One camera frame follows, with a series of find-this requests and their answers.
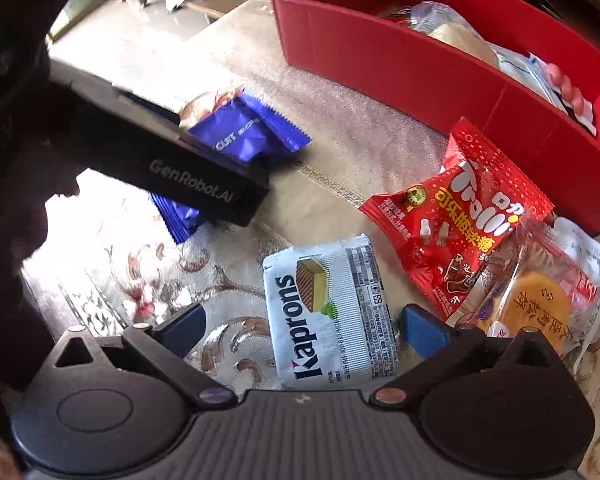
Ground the white Kaprons wafer pack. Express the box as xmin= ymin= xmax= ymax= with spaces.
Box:
xmin=263 ymin=234 xmax=399 ymax=390

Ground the red Trolli candy bag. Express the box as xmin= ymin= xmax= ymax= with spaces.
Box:
xmin=360 ymin=119 xmax=554 ymax=321

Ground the blue wafer biscuit pack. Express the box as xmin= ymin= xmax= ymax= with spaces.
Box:
xmin=150 ymin=92 xmax=311 ymax=244

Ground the orange meat floss cake pack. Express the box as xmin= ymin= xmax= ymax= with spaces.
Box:
xmin=475 ymin=217 xmax=600 ymax=356

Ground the pink sausage pack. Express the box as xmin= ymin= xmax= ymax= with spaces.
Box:
xmin=529 ymin=54 xmax=597 ymax=136

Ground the silver snack pouch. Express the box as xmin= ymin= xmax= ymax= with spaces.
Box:
xmin=490 ymin=44 xmax=567 ymax=113

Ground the round rice cracker pack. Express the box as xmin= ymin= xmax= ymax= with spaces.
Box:
xmin=388 ymin=1 xmax=498 ymax=68

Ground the red cardboard box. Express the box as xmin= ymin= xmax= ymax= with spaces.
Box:
xmin=273 ymin=0 xmax=600 ymax=235

